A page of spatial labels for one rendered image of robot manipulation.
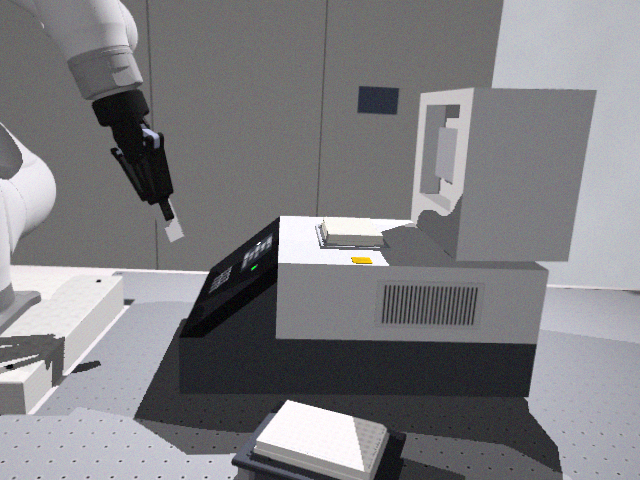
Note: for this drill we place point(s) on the white benchtop lab instrument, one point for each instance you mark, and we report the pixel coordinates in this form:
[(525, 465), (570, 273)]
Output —
[(289, 313)]

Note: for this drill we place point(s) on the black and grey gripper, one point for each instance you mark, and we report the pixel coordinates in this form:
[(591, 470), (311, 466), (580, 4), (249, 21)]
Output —
[(151, 179)]

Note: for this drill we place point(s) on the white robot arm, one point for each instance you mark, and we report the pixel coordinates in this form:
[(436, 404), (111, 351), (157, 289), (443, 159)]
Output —
[(91, 35)]

